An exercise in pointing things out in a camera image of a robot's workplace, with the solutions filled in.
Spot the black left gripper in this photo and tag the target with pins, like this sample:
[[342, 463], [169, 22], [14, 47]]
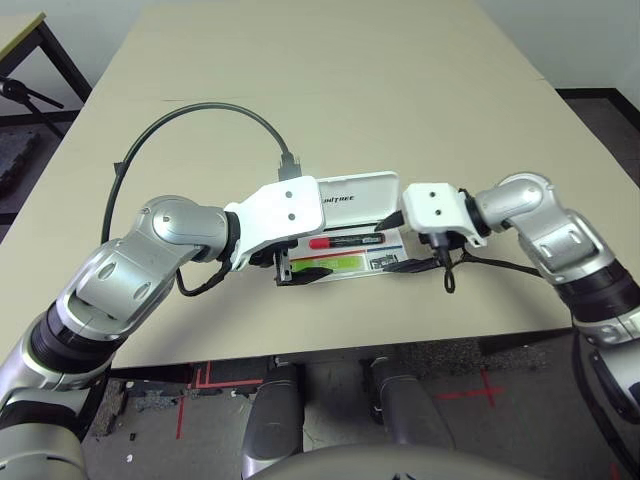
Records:
[[282, 270]]

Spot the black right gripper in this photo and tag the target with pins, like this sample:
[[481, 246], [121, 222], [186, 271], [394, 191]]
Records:
[[457, 239]]

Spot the small black silver clip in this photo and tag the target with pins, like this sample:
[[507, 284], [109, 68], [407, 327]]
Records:
[[382, 261]]

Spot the green highlighter pen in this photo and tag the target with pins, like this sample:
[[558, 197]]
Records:
[[345, 263]]

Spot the black marker with red cap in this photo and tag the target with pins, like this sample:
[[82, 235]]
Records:
[[345, 242]]

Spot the white plastic pencil case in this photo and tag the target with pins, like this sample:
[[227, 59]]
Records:
[[360, 195]]

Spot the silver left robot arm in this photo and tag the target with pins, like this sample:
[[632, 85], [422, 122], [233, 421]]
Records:
[[125, 270]]

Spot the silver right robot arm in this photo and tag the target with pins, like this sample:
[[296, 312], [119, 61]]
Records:
[[565, 250]]

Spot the grey left robot leg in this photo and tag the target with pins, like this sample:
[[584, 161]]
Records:
[[275, 420]]

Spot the grey robot leg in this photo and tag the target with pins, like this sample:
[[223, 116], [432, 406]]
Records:
[[275, 420], [410, 410]]

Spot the grey right robot leg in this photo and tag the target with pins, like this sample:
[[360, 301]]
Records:
[[410, 410]]

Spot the red floor tape cross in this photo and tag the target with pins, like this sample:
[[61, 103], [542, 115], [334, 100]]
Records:
[[482, 392]]

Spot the black table base bar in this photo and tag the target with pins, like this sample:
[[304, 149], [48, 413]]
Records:
[[155, 374]]

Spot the grey robot torso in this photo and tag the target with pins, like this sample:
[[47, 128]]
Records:
[[400, 465]]

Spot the black tripod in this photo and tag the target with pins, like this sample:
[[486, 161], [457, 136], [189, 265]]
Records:
[[25, 94]]

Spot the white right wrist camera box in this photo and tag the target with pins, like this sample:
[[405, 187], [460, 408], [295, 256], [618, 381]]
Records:
[[435, 205]]

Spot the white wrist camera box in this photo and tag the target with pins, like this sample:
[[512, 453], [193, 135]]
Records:
[[285, 210], [435, 205]]

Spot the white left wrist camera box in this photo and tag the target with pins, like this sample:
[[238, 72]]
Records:
[[285, 210]]

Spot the beige side table black frame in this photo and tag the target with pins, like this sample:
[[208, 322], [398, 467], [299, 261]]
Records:
[[22, 32]]

